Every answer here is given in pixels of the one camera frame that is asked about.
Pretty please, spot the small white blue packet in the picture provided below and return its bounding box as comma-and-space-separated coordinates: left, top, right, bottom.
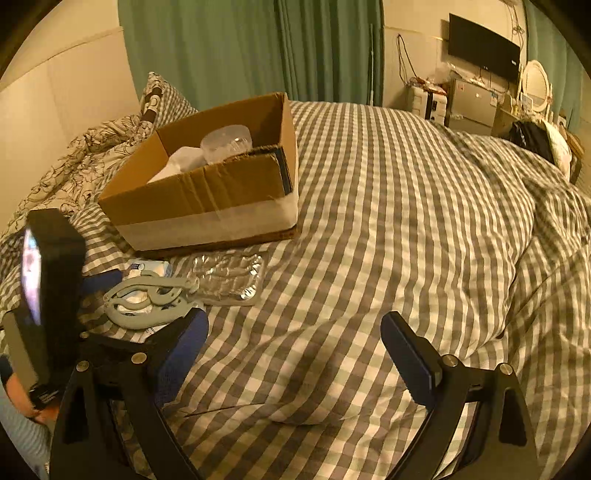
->
124, 261, 172, 280

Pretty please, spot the black flat book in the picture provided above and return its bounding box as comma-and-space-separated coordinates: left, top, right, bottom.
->
270, 145, 296, 195

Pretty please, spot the dark hanging cable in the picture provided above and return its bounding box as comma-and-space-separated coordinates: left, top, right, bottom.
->
396, 33, 414, 86

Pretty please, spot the checked pillow with floral edge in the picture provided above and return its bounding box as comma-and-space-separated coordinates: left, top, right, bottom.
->
140, 71, 200, 136

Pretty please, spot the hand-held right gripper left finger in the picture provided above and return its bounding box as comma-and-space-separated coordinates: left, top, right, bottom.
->
48, 307, 209, 480

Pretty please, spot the beige padded headboard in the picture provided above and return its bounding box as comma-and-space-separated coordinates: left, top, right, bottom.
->
0, 25, 141, 232

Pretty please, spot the white cushion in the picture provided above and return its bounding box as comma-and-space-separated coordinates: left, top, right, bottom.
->
544, 121, 573, 178

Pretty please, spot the white small cabinet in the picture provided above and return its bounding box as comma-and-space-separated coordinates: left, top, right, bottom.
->
412, 85, 450, 124

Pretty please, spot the clear plastic cup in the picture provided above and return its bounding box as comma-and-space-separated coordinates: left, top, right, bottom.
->
200, 124, 253, 164

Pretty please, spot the brown cardboard box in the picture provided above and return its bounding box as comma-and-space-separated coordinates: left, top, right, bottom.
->
98, 92, 300, 252

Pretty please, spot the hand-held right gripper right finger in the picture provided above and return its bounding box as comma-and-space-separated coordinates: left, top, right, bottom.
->
380, 311, 543, 480

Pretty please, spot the clear plastic blister tray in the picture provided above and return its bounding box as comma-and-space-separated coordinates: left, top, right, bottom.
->
185, 251, 269, 306

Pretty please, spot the white thin pole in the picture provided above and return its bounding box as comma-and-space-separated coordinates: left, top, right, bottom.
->
369, 23, 376, 106

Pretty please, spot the white paper in box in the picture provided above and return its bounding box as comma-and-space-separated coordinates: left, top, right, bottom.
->
148, 145, 208, 184

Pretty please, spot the black white floral quilt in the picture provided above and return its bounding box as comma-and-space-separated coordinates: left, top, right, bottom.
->
0, 113, 158, 241

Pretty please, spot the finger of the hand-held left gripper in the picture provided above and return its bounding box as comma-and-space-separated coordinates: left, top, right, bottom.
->
81, 270, 123, 297

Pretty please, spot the black bag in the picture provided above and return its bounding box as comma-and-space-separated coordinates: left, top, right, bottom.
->
508, 119, 556, 163

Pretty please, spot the pale grey plastic hanger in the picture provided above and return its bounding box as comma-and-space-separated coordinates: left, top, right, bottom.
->
102, 275, 206, 330

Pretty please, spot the wooden chair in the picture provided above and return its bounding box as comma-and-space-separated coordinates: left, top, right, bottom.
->
562, 131, 586, 183

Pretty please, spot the black flat television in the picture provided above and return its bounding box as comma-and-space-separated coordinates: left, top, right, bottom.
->
449, 13, 522, 85

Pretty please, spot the green curtain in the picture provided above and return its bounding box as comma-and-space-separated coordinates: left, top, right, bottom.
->
117, 0, 385, 112
524, 0, 589, 132

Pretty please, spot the white oval framed mirror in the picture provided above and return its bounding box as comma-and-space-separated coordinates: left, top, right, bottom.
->
521, 60, 553, 114

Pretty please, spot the grey white checked duvet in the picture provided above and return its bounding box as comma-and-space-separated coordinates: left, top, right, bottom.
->
0, 99, 591, 480

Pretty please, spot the person's left forearm striped sleeve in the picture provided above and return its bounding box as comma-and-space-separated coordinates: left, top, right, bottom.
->
0, 355, 52, 476

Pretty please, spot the silver mini fridge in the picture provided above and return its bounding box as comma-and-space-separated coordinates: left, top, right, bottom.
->
447, 78, 498, 132

